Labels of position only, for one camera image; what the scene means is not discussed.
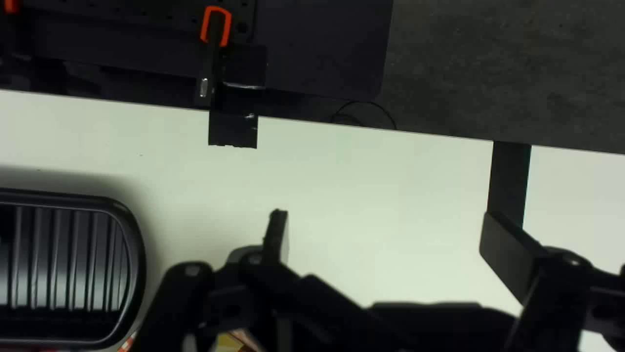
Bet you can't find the black ribbed plastic tray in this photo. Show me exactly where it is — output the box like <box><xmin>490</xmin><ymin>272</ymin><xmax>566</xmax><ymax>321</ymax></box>
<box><xmin>0</xmin><ymin>188</ymin><xmax>148</xmax><ymax>349</ymax></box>

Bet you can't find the thin black cable loop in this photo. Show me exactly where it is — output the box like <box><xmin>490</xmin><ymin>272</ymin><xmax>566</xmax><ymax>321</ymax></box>
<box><xmin>328</xmin><ymin>98</ymin><xmax>398</xmax><ymax>132</ymax></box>

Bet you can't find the black clamp with orange handle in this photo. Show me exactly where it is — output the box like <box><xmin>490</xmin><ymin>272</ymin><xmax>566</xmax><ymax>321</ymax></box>
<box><xmin>197</xmin><ymin>4</ymin><xmax>269</xmax><ymax>149</ymax></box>

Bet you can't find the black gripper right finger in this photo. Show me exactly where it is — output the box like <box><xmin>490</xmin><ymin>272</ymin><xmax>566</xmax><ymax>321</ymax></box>
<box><xmin>478</xmin><ymin>212</ymin><xmax>625</xmax><ymax>352</ymax></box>

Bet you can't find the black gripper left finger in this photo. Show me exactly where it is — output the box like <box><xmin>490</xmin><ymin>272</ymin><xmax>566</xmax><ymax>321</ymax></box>
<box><xmin>132</xmin><ymin>208</ymin><xmax>367</xmax><ymax>352</ymax></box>

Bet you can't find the black vertical pole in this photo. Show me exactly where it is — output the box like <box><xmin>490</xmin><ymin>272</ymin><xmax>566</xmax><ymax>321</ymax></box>
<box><xmin>488</xmin><ymin>139</ymin><xmax>533</xmax><ymax>231</ymax></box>

